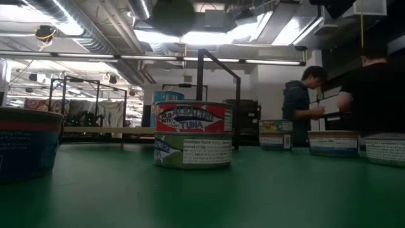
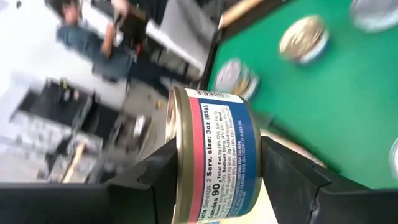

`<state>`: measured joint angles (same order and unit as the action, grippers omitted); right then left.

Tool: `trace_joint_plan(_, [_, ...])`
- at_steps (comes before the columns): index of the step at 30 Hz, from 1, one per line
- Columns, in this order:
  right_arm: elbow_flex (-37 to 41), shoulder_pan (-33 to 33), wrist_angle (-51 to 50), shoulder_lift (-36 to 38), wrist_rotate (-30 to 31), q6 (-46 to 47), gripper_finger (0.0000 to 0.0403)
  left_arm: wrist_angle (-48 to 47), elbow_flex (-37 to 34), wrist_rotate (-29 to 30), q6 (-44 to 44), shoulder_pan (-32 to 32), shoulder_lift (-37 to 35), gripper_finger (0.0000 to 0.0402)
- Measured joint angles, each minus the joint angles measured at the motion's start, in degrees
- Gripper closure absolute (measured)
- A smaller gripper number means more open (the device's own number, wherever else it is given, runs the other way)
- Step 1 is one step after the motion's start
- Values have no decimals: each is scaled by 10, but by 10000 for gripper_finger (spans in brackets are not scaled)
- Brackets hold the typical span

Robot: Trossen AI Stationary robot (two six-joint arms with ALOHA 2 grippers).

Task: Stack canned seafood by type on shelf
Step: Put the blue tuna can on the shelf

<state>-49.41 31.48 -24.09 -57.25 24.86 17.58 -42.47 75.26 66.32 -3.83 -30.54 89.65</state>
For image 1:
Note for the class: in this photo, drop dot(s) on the red albacore tuna can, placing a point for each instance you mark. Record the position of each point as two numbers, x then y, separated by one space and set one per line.
193 118

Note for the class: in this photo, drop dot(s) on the green tuna can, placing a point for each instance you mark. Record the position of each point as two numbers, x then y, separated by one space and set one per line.
386 150
205 152

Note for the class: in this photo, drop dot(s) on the black cabinet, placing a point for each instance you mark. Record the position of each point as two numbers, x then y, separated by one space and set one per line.
250 114

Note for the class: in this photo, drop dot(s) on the fluorescent light strip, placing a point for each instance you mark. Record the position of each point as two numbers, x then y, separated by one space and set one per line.
272 62

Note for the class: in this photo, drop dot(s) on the white hanging cloth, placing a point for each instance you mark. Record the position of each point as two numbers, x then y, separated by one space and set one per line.
110 114

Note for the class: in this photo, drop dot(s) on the green table mat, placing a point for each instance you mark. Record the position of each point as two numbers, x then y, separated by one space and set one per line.
126 196

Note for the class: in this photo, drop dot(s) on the colourful patterned cloth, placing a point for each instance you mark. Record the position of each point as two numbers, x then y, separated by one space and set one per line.
38 106

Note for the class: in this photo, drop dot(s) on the black ceiling-mounted device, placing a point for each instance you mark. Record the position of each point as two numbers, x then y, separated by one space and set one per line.
45 33

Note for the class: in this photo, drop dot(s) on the grey rectangular air duct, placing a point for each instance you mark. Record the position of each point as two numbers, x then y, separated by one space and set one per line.
215 20

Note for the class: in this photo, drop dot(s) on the black background rack frame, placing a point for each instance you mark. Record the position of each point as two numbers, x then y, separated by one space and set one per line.
64 101

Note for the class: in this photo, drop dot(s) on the silver spiral ventilation duct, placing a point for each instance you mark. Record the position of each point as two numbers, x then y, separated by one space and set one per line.
79 30

